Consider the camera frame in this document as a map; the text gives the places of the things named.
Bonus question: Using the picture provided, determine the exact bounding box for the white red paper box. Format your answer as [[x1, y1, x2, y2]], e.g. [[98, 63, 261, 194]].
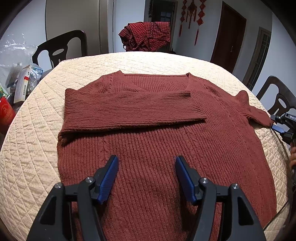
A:
[[14, 65, 32, 104]]

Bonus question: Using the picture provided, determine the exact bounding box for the dark wooden chair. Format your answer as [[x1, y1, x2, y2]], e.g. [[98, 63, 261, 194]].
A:
[[256, 76, 296, 116], [32, 30, 88, 67]]

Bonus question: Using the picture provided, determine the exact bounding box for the rust red knit sweater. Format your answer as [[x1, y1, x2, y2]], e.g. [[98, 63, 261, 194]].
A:
[[57, 71, 276, 240]]

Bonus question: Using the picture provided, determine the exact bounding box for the person's right hand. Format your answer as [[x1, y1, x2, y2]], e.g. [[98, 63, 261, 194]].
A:
[[290, 143, 296, 169]]

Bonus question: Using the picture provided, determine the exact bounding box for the cream quilted table cover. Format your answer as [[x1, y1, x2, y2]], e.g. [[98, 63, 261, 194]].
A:
[[0, 51, 292, 241]]

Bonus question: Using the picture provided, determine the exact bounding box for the dark brown door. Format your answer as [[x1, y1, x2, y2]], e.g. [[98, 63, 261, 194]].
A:
[[211, 2, 246, 73]]

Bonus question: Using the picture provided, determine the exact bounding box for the red reindeer bottle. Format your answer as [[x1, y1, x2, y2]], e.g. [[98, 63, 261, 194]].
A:
[[0, 96, 16, 135]]

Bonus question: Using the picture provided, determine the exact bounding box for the red checked cloth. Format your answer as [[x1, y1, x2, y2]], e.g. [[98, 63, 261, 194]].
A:
[[118, 22, 171, 52]]

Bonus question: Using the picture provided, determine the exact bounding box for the red Chinese knot decoration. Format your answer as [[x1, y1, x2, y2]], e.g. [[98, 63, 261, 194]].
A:
[[179, 0, 206, 46]]

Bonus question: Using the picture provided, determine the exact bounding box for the dark wooden chair far left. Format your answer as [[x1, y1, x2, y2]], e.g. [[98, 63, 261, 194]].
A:
[[32, 30, 88, 67]]

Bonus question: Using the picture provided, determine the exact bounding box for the dark wooden chair right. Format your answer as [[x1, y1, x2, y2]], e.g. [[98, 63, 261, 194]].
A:
[[256, 76, 296, 116]]

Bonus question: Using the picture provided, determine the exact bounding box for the clear plastic bag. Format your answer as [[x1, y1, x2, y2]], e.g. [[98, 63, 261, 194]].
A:
[[1, 33, 37, 93]]

